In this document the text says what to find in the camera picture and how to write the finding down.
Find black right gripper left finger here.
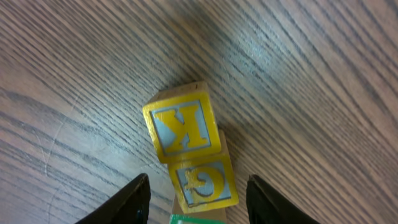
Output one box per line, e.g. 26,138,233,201
76,173,151,224

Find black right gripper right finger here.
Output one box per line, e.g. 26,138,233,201
246,174,319,224

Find green faced block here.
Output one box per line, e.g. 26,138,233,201
169,214,226,224

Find yellow wooden block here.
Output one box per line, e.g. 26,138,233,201
142,82,221,164

